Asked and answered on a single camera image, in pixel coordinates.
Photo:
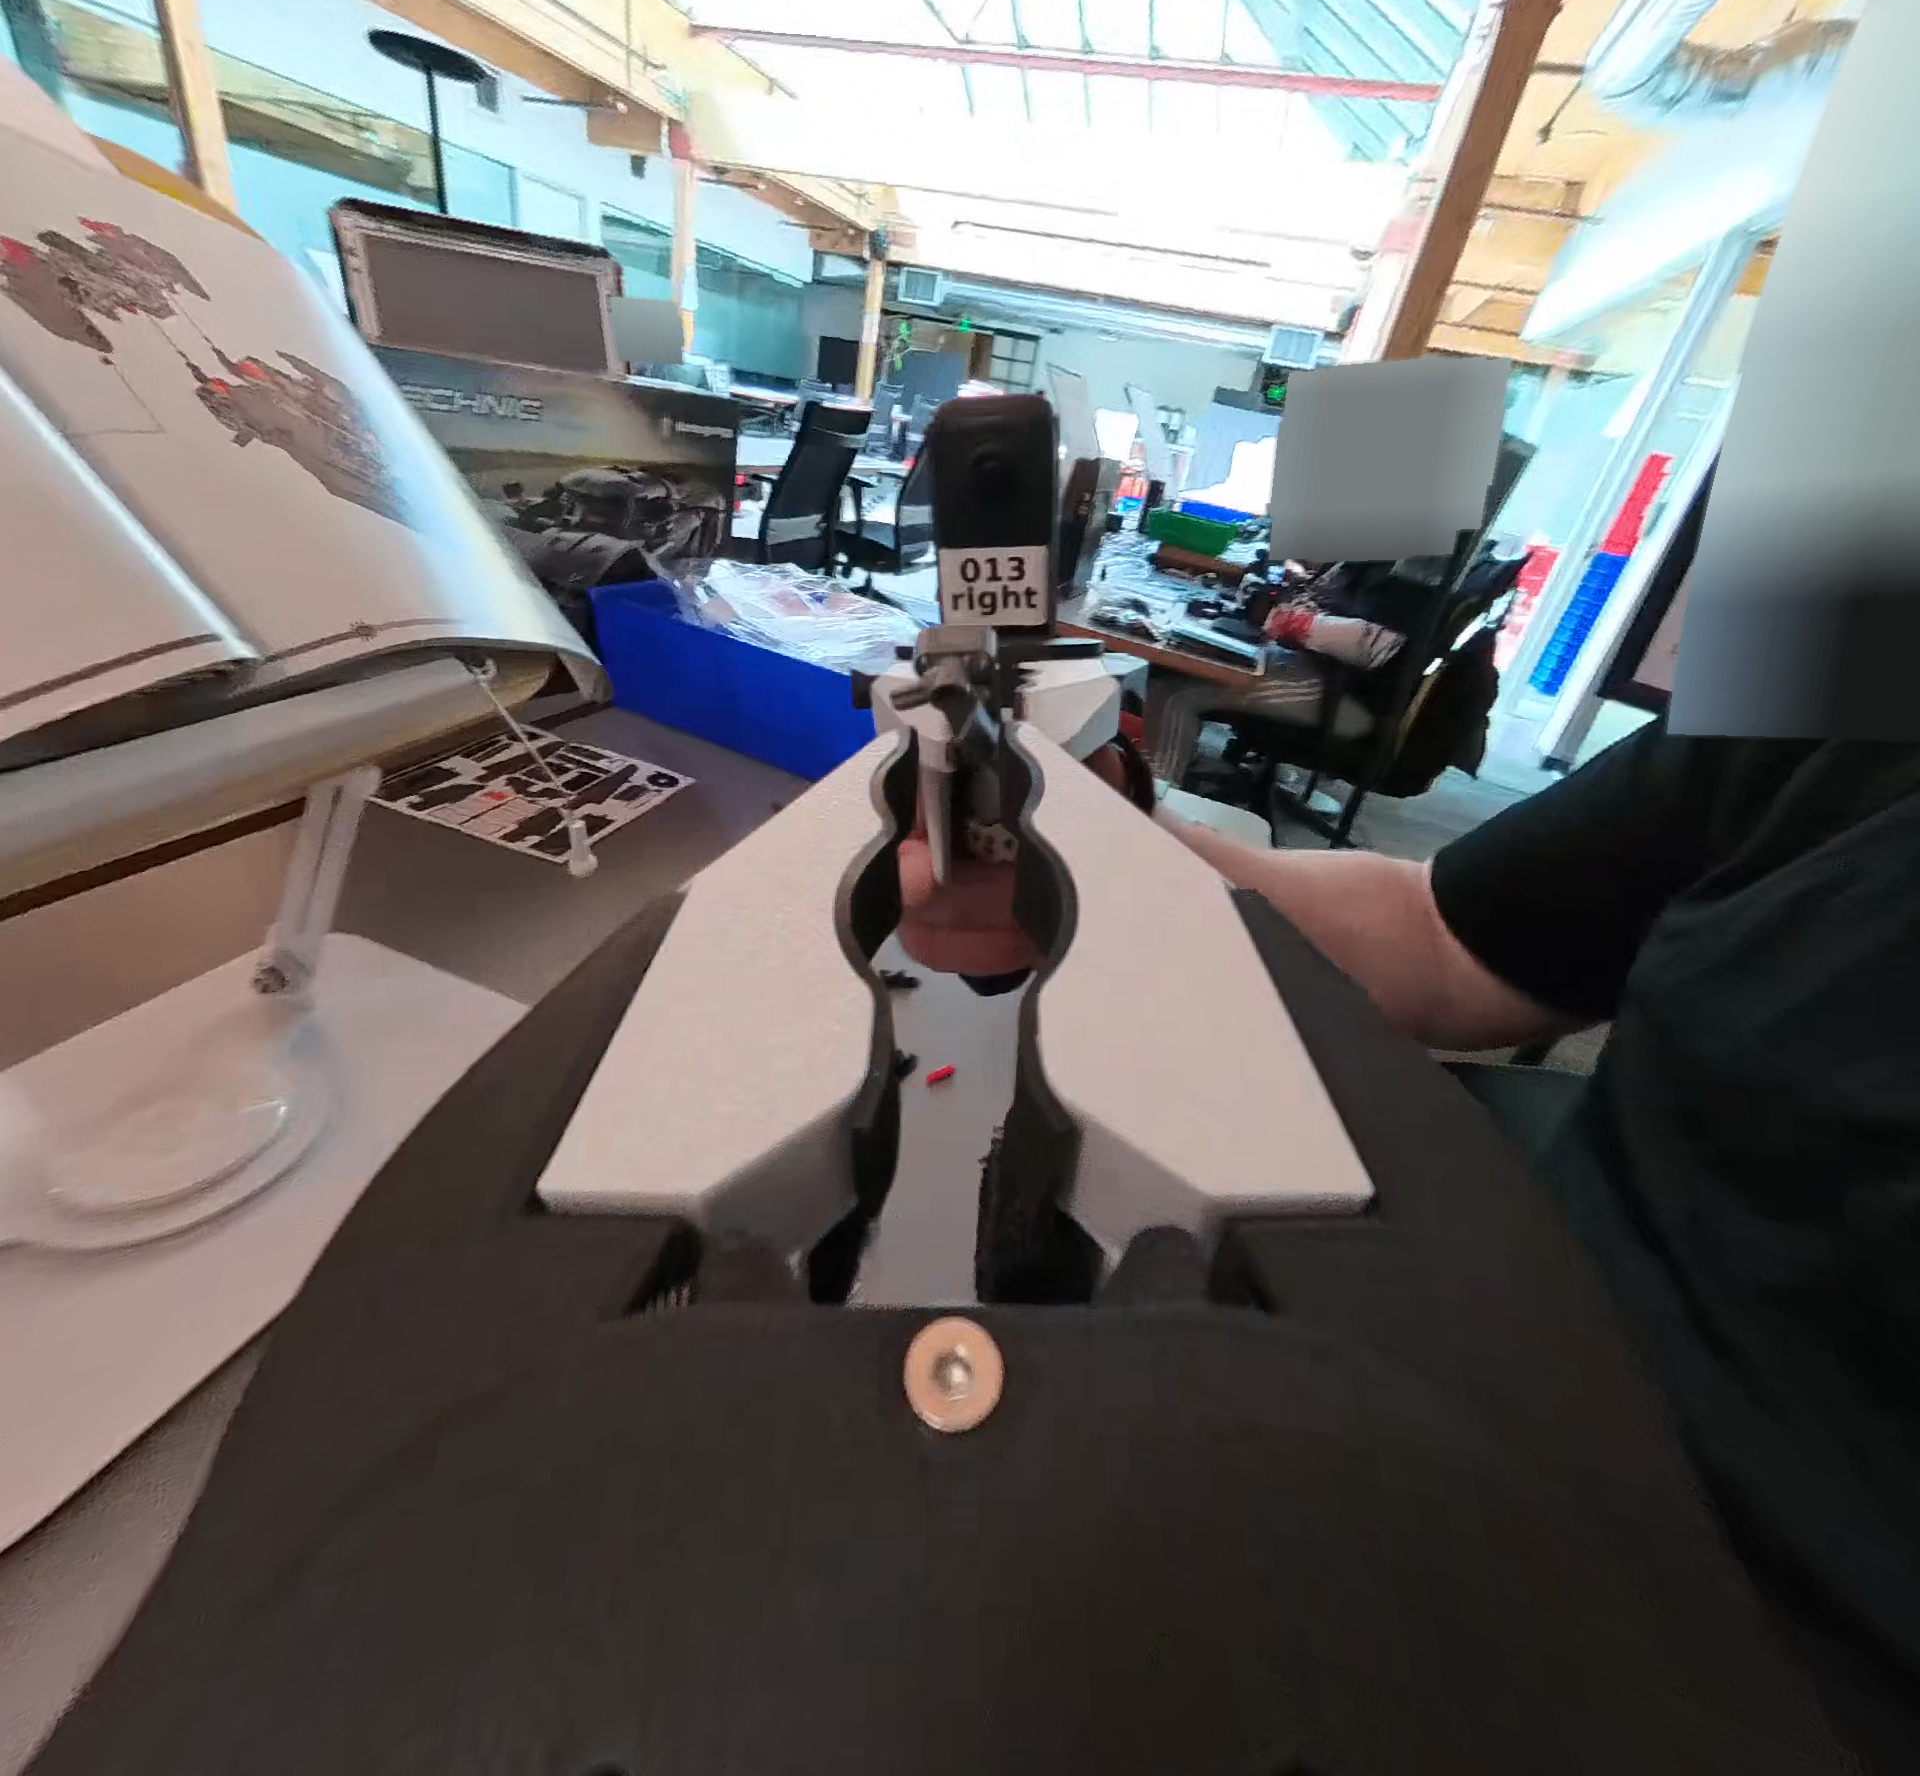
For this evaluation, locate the scattered small lego pieces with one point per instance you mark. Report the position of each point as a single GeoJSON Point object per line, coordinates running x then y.
{"type": "Point", "coordinates": [938, 1074]}

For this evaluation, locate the black office chair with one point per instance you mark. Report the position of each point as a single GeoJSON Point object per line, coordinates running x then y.
{"type": "Point", "coordinates": [1460, 698]}
{"type": "Point", "coordinates": [898, 520]}
{"type": "Point", "coordinates": [812, 489]}

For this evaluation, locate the black framed grey panel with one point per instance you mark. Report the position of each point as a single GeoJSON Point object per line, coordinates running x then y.
{"type": "Point", "coordinates": [481, 292]}

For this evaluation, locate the stack of red blue bins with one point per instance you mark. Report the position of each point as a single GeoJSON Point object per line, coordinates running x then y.
{"type": "Point", "coordinates": [1593, 581]}

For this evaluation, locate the person's right hand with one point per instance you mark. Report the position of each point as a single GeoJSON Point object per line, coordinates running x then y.
{"type": "Point", "coordinates": [977, 935]}

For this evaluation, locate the green plastic bin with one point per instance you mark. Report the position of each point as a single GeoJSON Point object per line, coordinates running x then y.
{"type": "Point", "coordinates": [1191, 532]}

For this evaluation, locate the clear plastic bags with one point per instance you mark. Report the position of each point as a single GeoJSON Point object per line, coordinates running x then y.
{"type": "Point", "coordinates": [796, 609]}

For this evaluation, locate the black floor lamp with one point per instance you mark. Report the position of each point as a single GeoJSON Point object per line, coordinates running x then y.
{"type": "Point", "coordinates": [437, 65]}

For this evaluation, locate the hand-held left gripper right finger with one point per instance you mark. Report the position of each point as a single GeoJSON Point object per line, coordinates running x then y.
{"type": "Point", "coordinates": [1199, 1044]}

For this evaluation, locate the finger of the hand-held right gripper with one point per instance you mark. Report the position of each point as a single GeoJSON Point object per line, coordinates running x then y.
{"type": "Point", "coordinates": [1068, 707]}
{"type": "Point", "coordinates": [898, 707]}

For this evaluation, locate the person's right forearm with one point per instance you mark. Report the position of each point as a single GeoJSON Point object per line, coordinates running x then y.
{"type": "Point", "coordinates": [1346, 935]}

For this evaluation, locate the blue plastic bin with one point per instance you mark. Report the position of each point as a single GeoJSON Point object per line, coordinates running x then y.
{"type": "Point", "coordinates": [706, 680]}

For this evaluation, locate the small grey lego assembly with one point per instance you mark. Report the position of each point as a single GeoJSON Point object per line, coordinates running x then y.
{"type": "Point", "coordinates": [969, 711]}

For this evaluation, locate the lego set box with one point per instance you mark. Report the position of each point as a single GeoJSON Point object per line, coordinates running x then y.
{"type": "Point", "coordinates": [598, 458]}

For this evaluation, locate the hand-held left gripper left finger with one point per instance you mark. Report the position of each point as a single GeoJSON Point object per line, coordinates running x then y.
{"type": "Point", "coordinates": [722, 1022]}

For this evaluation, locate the black sticker sheet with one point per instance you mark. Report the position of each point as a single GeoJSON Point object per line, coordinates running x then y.
{"type": "Point", "coordinates": [530, 783]}

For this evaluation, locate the person's black shirt torso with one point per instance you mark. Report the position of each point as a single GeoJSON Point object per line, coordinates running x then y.
{"type": "Point", "coordinates": [1724, 1057]}

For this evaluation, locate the lego instruction booklet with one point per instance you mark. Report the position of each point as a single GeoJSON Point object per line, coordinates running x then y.
{"type": "Point", "coordinates": [186, 458]}

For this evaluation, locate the white book stand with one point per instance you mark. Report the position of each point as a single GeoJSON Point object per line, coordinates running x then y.
{"type": "Point", "coordinates": [155, 1204]}

